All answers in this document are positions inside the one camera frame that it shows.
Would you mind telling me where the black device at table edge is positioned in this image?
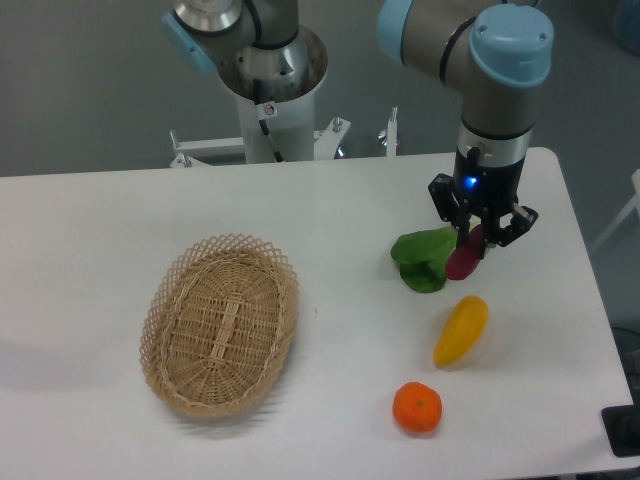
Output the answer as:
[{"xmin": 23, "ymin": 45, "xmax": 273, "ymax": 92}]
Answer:
[{"xmin": 601, "ymin": 405, "xmax": 639, "ymax": 458}]

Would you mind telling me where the blue object top right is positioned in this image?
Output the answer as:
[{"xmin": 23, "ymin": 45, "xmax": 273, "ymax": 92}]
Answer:
[{"xmin": 613, "ymin": 0, "xmax": 639, "ymax": 55}]

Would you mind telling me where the orange tangerine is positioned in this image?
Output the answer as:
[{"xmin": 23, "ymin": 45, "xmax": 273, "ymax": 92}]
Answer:
[{"xmin": 392, "ymin": 382, "xmax": 443, "ymax": 434}]

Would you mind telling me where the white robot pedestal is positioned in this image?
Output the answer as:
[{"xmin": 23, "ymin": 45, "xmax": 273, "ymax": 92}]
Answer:
[{"xmin": 217, "ymin": 25, "xmax": 328, "ymax": 163}]

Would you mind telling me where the black cable on pedestal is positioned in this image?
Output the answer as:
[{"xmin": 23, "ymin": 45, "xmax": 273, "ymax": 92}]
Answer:
[{"xmin": 253, "ymin": 78, "xmax": 286, "ymax": 164}]

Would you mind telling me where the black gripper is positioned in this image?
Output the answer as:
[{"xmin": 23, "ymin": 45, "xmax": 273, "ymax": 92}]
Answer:
[{"xmin": 428, "ymin": 150, "xmax": 539, "ymax": 248}]

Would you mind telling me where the green bok choy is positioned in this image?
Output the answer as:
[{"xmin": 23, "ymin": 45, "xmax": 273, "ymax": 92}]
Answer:
[{"xmin": 390, "ymin": 226, "xmax": 457, "ymax": 293}]

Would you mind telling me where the purple sweet potato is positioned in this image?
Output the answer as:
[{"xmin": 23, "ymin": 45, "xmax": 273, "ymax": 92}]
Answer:
[{"xmin": 445, "ymin": 225, "xmax": 485, "ymax": 281}]

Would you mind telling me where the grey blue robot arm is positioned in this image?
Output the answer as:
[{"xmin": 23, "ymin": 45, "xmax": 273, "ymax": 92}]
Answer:
[{"xmin": 162, "ymin": 1, "xmax": 554, "ymax": 247}]

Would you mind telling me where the white frame at right edge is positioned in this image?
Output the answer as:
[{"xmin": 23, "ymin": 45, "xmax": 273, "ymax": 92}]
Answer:
[{"xmin": 588, "ymin": 170, "xmax": 639, "ymax": 256}]

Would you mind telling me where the white metal base frame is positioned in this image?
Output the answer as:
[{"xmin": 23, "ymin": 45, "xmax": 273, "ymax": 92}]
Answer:
[{"xmin": 170, "ymin": 106, "xmax": 401, "ymax": 168}]

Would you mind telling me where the woven wicker basket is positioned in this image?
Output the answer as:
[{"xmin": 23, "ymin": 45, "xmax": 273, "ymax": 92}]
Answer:
[{"xmin": 139, "ymin": 234, "xmax": 299, "ymax": 419}]

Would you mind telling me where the yellow mango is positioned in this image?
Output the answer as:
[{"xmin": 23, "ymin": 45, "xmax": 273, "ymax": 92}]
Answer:
[{"xmin": 432, "ymin": 295, "xmax": 489, "ymax": 368}]

